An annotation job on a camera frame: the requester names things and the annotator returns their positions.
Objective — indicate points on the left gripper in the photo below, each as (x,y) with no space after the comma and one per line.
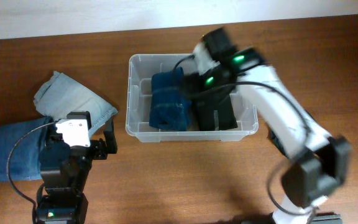
(103,149)

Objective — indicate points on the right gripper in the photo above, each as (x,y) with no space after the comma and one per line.
(187,81)

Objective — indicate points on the clear plastic storage bin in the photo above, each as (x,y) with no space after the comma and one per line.
(139,96)

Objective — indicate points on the black garment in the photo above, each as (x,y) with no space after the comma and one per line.
(214,113)

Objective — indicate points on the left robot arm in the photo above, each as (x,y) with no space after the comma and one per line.
(65,163)

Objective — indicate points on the light blue folded jeans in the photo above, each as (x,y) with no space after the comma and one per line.
(61,95)

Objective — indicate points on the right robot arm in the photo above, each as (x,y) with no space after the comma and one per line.
(316,162)

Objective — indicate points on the navy blue garment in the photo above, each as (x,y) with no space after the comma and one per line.
(169,109)

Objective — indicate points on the dark grey garment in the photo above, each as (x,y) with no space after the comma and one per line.
(272,137)

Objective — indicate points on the dark blue folded jeans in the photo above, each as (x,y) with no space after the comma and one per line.
(25,159)

